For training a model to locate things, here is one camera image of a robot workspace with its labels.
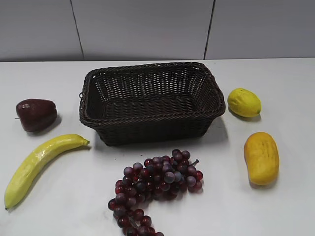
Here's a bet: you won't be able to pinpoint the dark red wax apple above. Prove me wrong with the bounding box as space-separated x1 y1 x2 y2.
16 98 57 132

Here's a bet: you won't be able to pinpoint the dark woven wicker basket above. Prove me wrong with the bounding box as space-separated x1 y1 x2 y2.
79 62 226 146

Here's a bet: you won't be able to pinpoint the yellow lemon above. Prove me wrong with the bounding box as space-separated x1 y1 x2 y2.
227 88 262 118

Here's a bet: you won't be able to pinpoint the orange yellow mango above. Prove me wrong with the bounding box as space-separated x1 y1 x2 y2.
244 132 280 186

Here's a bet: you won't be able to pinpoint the yellow banana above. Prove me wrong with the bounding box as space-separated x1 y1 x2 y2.
4 134 90 210

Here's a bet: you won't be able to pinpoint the purple red grape bunch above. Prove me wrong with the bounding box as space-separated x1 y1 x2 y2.
108 149 203 236

